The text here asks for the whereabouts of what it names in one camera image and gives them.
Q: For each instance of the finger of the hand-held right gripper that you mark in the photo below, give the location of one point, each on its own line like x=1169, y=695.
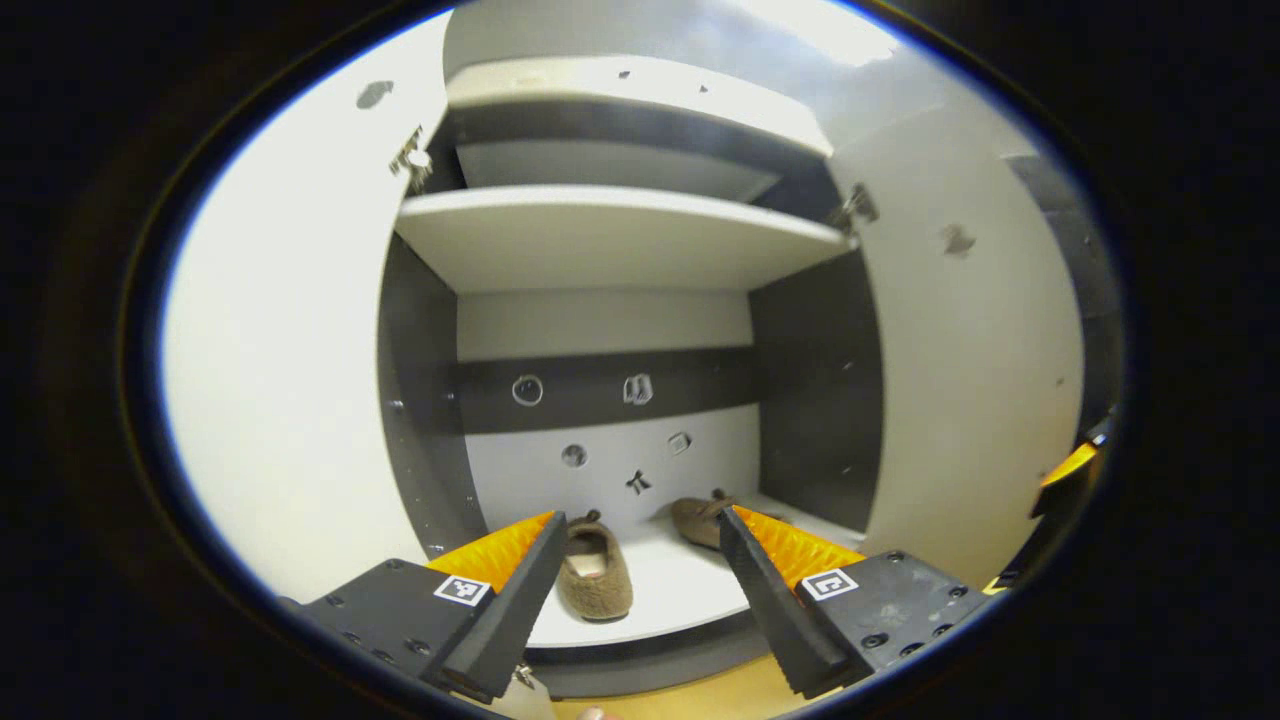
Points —
x=1068, y=466

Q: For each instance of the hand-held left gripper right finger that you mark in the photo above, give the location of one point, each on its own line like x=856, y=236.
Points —
x=775, y=620

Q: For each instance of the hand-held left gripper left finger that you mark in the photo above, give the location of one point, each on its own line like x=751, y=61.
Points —
x=510, y=620

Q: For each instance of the brown fuzzy shoe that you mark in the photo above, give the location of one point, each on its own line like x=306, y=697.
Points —
x=597, y=575
x=698, y=522

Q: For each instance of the white shoe cabinet door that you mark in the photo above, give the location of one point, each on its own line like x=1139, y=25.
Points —
x=290, y=350
x=970, y=380

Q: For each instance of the white shoe cabinet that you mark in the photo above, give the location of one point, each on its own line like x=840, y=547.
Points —
x=600, y=330

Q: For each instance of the metal door hinge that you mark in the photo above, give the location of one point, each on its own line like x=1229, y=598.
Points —
x=412, y=160
x=855, y=208

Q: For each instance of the long ceiling light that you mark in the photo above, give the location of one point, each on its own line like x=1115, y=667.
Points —
x=820, y=25

